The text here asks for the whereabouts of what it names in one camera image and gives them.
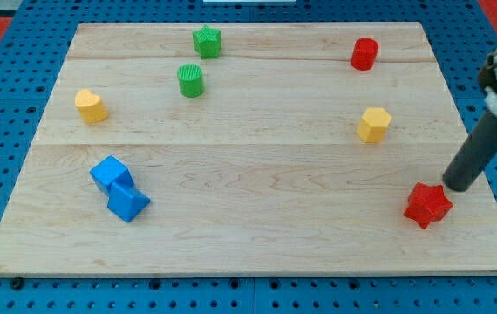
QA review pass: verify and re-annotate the green star block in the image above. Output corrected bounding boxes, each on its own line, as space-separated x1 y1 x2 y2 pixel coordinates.
193 25 221 59

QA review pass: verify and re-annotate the yellow hexagon block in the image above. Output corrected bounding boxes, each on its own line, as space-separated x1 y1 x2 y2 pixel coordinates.
357 107 392 143

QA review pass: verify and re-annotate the red star block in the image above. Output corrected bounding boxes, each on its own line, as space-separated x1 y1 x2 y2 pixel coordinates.
404 182 453 229

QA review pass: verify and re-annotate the wooden board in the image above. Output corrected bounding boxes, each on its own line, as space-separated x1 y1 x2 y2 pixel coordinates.
0 22 497 278

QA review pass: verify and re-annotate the green cylinder block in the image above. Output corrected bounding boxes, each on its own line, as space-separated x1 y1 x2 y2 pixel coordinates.
177 64 205 98

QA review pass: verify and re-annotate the blue wedge block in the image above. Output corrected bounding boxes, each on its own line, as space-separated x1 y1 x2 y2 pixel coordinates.
107 182 151 222

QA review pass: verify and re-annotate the blue cube block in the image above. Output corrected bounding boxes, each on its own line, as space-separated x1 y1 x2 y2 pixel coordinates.
89 155 134 195

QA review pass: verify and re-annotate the red cylinder block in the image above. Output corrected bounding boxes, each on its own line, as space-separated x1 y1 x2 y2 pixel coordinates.
351 38 379 71

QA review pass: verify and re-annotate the yellow heart block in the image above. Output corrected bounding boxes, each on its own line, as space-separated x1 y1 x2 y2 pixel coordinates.
74 89 108 124

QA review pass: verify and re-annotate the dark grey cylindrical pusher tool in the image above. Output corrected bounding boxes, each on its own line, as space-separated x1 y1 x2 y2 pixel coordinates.
442 110 497 192

